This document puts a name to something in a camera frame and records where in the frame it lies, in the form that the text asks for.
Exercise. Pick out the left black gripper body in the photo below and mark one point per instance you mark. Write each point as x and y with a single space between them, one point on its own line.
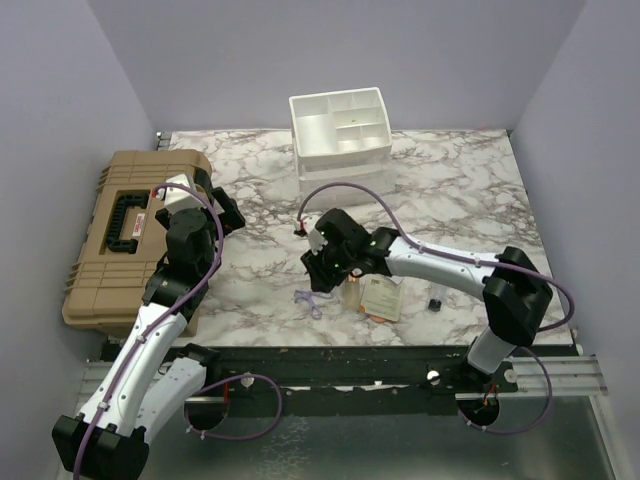
214 232

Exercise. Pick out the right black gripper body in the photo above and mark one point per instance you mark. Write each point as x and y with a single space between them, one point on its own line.
341 258

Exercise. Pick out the purple eyelash curler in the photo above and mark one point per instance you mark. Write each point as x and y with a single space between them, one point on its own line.
310 298

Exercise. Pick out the white makeup organizer with drawers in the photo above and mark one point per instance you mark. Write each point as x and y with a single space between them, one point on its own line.
342 136

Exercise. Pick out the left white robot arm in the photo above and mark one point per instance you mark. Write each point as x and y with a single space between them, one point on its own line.
111 435

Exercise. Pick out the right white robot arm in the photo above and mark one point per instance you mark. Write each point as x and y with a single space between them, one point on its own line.
515 295

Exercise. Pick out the frosted gold cap bottle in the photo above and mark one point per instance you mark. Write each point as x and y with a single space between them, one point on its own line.
351 293

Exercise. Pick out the cream sachet with barcode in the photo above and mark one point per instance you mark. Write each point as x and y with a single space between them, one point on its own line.
382 298

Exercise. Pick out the tan hard tool case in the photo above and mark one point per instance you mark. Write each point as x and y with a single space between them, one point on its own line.
124 240

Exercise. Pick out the clear vial black cap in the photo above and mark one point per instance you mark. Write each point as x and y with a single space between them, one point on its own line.
437 296

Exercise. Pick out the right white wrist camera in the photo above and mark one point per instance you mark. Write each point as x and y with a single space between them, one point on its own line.
316 240

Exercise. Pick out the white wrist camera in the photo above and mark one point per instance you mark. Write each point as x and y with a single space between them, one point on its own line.
316 240
176 199

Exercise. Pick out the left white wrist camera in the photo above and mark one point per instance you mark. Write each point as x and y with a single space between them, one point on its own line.
176 199

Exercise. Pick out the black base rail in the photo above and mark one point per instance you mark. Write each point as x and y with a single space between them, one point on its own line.
344 381

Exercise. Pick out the aluminium rail frame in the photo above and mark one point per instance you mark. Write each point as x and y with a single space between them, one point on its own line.
555 374

